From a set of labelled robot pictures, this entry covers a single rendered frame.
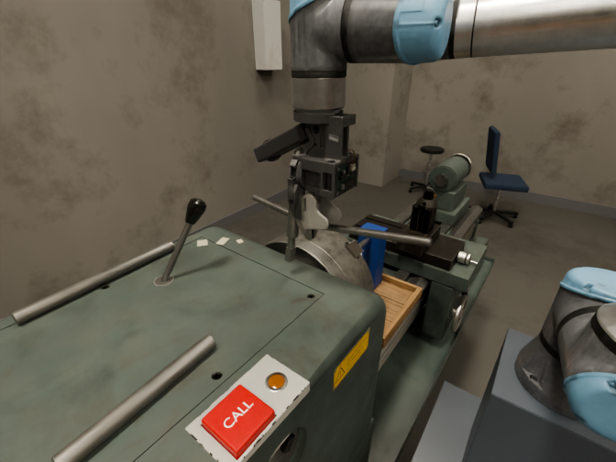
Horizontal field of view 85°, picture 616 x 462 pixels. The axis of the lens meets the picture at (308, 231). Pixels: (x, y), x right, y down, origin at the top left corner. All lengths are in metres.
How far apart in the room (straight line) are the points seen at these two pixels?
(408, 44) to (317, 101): 0.13
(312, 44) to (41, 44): 2.36
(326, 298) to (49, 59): 2.41
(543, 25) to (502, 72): 4.29
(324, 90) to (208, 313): 0.38
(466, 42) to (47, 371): 0.71
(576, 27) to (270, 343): 0.55
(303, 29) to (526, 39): 0.27
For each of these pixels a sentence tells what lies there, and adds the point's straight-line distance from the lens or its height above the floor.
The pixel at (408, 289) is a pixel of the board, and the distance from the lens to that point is 1.26.
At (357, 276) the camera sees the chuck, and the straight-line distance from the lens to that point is 0.81.
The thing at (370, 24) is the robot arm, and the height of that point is 1.66.
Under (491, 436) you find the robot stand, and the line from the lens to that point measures 0.81.
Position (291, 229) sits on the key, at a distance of 0.59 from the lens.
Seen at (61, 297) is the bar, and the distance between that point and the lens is 0.70.
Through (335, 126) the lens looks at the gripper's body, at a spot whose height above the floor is 1.54.
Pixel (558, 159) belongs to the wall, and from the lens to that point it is 4.90.
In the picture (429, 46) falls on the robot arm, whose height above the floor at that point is 1.64.
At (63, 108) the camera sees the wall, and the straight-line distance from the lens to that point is 2.75.
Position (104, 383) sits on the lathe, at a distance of 0.54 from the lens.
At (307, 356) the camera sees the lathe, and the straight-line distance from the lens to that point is 0.50.
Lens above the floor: 1.63
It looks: 28 degrees down
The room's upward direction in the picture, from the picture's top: straight up
